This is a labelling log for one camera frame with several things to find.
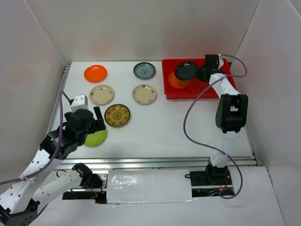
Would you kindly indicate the red plastic bin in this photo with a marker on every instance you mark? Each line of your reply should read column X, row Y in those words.
column 196, row 86

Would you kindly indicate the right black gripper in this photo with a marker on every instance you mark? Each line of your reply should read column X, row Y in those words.
column 199, row 75

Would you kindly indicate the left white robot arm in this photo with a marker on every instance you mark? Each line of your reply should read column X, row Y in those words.
column 27, row 197

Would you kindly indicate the lime green plate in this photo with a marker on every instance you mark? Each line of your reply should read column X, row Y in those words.
column 96, row 138

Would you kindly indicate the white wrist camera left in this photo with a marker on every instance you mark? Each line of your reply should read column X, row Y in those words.
column 79, row 102

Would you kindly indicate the cream plate with markings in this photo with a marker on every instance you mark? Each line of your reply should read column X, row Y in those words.
column 101, row 94

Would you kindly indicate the orange plate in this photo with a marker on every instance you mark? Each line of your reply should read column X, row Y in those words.
column 95, row 73
column 177, row 83

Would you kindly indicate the white foil cover sheet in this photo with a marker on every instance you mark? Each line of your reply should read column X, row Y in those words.
column 148, row 186

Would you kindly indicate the aluminium rail frame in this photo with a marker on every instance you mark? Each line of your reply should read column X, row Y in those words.
column 165, row 133

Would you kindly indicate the black plate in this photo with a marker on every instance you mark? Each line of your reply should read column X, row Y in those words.
column 186, row 71

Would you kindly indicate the yellow brown patterned plate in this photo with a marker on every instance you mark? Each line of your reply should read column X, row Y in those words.
column 117, row 115

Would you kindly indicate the blue grey patterned plate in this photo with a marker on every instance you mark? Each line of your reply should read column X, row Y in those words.
column 144, row 70

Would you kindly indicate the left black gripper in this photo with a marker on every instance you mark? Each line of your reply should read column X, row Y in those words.
column 99, row 124

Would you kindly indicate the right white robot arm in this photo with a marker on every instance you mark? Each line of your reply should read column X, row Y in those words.
column 230, row 117

